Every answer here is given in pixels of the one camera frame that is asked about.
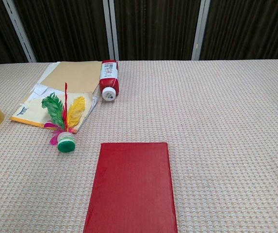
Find colourful feather shuttlecock green base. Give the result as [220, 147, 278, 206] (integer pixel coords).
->
[41, 82, 86, 153]

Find red bottle white cap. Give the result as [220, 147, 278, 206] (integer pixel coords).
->
[99, 60, 119, 102]

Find red hardcover book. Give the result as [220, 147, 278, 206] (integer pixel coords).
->
[82, 142, 179, 233]

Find brown kraft envelope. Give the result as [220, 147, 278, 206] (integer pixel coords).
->
[40, 61, 103, 96]

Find beige woven tablecloth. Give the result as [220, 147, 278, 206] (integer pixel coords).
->
[0, 59, 278, 233]

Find cream paper sheets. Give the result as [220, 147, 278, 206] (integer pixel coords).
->
[39, 62, 61, 86]

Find white printed paper sheet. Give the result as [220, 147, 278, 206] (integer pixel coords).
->
[28, 83, 51, 100]

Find grey partition post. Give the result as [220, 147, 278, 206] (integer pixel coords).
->
[102, 0, 120, 61]
[191, 0, 211, 61]
[2, 0, 37, 63]

